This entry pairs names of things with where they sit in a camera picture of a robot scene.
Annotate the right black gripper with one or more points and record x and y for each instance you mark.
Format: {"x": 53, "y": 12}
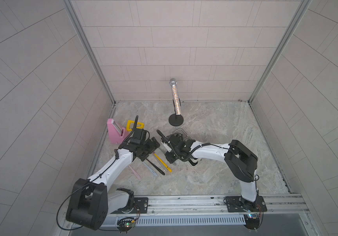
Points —
{"x": 170, "y": 147}

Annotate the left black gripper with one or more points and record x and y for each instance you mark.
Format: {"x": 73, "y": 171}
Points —
{"x": 150, "y": 148}

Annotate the yellow toothbrush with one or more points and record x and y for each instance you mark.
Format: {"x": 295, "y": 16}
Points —
{"x": 162, "y": 162}

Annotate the black toothbrush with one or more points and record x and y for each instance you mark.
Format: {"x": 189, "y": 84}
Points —
{"x": 156, "y": 167}

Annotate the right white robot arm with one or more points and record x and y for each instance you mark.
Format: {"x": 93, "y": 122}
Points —
{"x": 241, "y": 161}

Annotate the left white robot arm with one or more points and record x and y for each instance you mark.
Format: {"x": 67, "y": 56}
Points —
{"x": 90, "y": 200}

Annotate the light blue toothbrush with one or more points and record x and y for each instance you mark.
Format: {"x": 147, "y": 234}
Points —
{"x": 150, "y": 169}

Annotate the pink toothbrush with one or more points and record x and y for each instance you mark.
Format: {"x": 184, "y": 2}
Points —
{"x": 134, "y": 172}

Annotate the black microphone stand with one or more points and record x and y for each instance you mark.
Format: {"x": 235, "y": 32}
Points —
{"x": 175, "y": 119}

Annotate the pink metronome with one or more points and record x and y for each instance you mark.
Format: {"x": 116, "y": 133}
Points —
{"x": 117, "y": 134}

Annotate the rhinestone silver microphone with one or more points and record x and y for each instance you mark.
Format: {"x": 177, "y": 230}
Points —
{"x": 175, "y": 96}

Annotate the left controller board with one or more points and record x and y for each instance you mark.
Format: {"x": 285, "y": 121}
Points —
{"x": 126, "y": 224}

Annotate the controller board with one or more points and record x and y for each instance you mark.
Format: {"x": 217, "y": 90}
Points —
{"x": 253, "y": 221}
{"x": 126, "y": 224}

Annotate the right controller board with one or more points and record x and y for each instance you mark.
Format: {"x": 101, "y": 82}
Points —
{"x": 253, "y": 221}

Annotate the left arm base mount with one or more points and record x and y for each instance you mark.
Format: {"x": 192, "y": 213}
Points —
{"x": 140, "y": 203}

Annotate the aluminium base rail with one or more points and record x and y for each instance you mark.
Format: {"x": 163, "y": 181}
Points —
{"x": 202, "y": 210}

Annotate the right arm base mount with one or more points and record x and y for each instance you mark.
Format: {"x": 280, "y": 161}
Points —
{"x": 239, "y": 204}

